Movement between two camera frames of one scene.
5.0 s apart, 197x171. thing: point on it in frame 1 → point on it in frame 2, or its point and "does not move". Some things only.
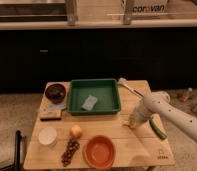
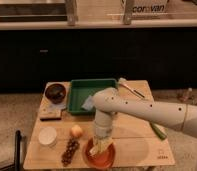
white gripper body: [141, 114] → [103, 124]
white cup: [47, 136] does not move
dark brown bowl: [55, 93] does not move
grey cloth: [57, 107] does not move
